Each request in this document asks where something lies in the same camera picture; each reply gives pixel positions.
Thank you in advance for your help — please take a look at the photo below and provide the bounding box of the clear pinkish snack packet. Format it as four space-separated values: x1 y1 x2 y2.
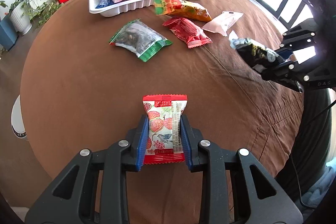
202 11 244 36

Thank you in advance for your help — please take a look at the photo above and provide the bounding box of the trailing green plant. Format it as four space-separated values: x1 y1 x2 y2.
21 0 62 28

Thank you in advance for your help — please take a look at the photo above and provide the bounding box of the black cable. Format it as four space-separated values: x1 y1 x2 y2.
287 97 336 210

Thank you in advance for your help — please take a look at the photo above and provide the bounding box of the red white fruit packet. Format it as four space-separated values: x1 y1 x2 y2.
142 94 188 165

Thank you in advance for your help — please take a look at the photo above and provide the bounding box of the small red snack packet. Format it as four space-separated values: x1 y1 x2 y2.
162 17 213 49

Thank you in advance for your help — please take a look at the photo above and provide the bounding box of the green-edged seed packet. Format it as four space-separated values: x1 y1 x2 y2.
109 19 173 63

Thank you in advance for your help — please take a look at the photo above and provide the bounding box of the blue planter at left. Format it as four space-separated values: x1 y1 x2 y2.
0 15 18 51

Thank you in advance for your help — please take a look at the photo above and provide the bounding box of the orange green snack packet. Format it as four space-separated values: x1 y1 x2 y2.
153 0 212 22

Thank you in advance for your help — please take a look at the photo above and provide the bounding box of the white ribbed pot at left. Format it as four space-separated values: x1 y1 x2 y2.
9 3 33 35

